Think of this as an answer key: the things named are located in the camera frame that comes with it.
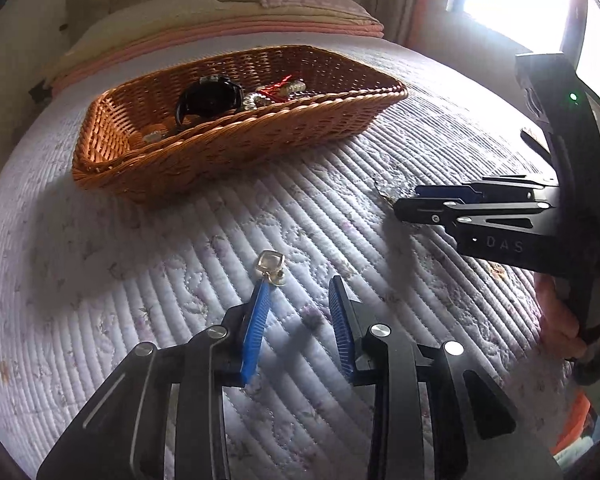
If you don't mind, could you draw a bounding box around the white quilted bed cover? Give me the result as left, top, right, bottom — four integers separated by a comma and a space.
0, 34, 576, 479

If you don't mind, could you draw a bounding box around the floral cream pillow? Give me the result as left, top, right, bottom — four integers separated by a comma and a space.
64, 0, 262, 63

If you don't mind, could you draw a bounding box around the person's right hand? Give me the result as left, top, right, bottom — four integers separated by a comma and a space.
534, 273, 600, 360

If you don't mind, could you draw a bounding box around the gold square earring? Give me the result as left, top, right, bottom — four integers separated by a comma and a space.
140, 129, 170, 144
256, 249, 286, 287

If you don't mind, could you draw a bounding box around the brown wicker basket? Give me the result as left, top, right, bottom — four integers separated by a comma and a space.
72, 44, 407, 203

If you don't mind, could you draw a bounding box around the black wristwatch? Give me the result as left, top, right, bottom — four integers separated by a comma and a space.
174, 75, 244, 126

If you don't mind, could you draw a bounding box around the red cord charm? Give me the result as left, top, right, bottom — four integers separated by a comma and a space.
256, 75, 291, 102

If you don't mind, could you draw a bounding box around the folded yellow pink blanket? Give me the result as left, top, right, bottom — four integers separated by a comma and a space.
44, 8, 387, 99

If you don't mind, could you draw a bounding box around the pink striped pillow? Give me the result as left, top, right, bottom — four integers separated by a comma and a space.
257, 0, 380, 25

